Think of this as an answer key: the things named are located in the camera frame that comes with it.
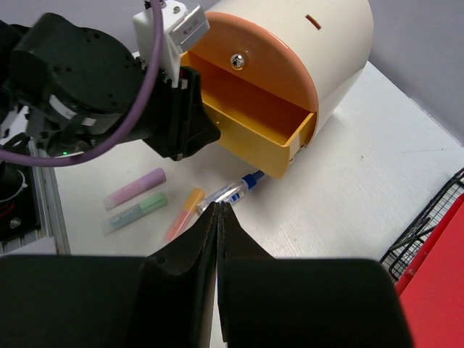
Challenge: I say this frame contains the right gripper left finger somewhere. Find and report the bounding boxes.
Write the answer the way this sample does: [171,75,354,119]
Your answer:
[1,203,220,347]

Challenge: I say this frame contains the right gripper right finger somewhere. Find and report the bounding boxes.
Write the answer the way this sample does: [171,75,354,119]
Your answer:
[217,203,413,347]

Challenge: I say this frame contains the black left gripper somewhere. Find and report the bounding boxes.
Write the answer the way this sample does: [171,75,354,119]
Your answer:
[142,67,221,161]

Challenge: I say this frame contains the orange highlighter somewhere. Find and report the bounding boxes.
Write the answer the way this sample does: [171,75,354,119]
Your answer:
[165,188,204,244]

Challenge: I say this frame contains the round cream drawer organizer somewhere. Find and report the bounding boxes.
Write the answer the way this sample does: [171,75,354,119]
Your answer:
[182,0,373,178]

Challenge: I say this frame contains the red folder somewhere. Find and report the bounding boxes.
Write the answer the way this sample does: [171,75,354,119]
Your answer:
[396,196,463,347]

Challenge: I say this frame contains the purple highlighter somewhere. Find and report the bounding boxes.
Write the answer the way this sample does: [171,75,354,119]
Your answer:
[103,167,166,211]

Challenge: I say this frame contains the clear blue-capped spray bottle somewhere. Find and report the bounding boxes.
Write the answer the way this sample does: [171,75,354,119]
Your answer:
[196,170,265,215]

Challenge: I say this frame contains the green highlighter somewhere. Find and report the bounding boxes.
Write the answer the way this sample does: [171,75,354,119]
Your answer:
[101,192,168,234]

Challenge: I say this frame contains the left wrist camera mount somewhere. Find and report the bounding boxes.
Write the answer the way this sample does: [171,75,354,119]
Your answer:
[133,0,210,88]

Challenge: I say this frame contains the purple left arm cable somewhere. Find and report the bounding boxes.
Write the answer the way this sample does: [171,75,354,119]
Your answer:
[0,0,170,167]

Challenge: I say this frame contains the black wire mesh rack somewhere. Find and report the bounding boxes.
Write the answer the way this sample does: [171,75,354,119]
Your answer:
[380,168,463,283]

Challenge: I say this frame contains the aluminium table edge rail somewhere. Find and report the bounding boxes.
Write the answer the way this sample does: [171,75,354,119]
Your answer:
[28,141,72,257]

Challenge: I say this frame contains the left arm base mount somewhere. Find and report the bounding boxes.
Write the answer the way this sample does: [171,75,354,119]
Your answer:
[1,162,41,242]

